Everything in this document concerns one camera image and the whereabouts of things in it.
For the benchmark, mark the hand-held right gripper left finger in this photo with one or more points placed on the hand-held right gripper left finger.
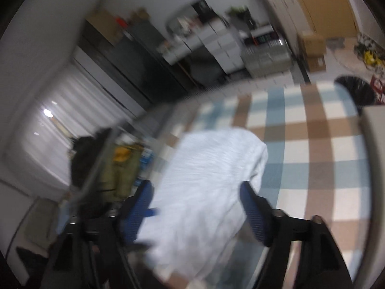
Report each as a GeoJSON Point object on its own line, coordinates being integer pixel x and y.
{"type": "Point", "coordinates": [137, 213]}

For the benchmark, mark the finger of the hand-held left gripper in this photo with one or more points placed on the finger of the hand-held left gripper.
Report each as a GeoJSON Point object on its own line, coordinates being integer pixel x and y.
{"type": "Point", "coordinates": [154, 212]}

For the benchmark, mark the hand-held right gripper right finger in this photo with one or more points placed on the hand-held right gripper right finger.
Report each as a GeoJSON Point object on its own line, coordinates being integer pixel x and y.
{"type": "Point", "coordinates": [255, 216]}

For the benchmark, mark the white sweatshirt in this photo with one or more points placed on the white sweatshirt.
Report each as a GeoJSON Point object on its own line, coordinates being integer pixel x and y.
{"type": "Point", "coordinates": [207, 186]}

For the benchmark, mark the dark clothes pile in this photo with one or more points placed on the dark clothes pile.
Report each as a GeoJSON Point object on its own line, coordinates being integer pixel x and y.
{"type": "Point", "coordinates": [87, 156]}

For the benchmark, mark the olive green bag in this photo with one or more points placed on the olive green bag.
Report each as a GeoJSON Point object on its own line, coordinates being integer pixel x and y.
{"type": "Point", "coordinates": [120, 171]}

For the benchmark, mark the blue patterned cloth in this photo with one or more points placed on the blue patterned cloth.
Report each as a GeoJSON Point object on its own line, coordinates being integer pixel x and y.
{"type": "Point", "coordinates": [148, 159]}

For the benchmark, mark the plaid bed sheet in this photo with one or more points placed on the plaid bed sheet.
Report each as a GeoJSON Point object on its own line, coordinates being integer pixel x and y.
{"type": "Point", "coordinates": [315, 156]}

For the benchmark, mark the white curtain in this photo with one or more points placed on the white curtain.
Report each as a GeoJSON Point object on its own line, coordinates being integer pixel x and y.
{"type": "Point", "coordinates": [75, 126]}

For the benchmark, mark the grey bed cover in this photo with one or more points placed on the grey bed cover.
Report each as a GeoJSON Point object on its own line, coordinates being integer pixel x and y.
{"type": "Point", "coordinates": [374, 171]}

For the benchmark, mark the black refrigerator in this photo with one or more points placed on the black refrigerator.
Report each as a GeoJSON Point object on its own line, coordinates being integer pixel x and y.
{"type": "Point", "coordinates": [153, 63]}

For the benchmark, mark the dark wardrobe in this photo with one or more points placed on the dark wardrobe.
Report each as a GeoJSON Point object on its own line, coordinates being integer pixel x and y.
{"type": "Point", "coordinates": [108, 63]}

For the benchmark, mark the silver storage case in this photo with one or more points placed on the silver storage case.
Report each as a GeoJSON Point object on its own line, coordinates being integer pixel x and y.
{"type": "Point", "coordinates": [267, 58]}

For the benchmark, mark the white desk with drawers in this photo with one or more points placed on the white desk with drawers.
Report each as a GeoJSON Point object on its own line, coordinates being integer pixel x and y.
{"type": "Point", "coordinates": [216, 48]}

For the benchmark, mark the red printed item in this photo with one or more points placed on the red printed item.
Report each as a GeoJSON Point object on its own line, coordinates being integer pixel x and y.
{"type": "Point", "coordinates": [379, 88]}

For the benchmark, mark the black and red box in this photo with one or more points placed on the black and red box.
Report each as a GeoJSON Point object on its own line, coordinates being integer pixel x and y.
{"type": "Point", "coordinates": [263, 37]}

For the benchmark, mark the grey floor mat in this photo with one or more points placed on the grey floor mat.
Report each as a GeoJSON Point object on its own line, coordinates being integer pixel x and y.
{"type": "Point", "coordinates": [343, 51]}

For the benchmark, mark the large flat cardboard sheet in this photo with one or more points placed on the large flat cardboard sheet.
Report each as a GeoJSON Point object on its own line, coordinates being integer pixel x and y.
{"type": "Point", "coordinates": [106, 25]}

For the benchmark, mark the red carton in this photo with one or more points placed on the red carton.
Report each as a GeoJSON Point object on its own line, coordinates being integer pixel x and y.
{"type": "Point", "coordinates": [121, 22]}

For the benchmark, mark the arched mirror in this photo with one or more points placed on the arched mirror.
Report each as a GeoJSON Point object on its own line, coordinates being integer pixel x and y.
{"type": "Point", "coordinates": [183, 21]}

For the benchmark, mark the open cardboard box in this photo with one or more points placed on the open cardboard box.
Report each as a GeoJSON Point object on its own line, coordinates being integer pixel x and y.
{"type": "Point", "coordinates": [140, 14]}

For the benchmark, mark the flower bouquet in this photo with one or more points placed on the flower bouquet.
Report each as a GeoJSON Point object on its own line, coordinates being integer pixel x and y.
{"type": "Point", "coordinates": [242, 16]}

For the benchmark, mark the white cabinet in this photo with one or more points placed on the white cabinet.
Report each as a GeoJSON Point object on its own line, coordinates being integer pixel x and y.
{"type": "Point", "coordinates": [284, 18]}

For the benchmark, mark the wooden door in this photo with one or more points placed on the wooden door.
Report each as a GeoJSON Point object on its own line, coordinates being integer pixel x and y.
{"type": "Point", "coordinates": [324, 3]}

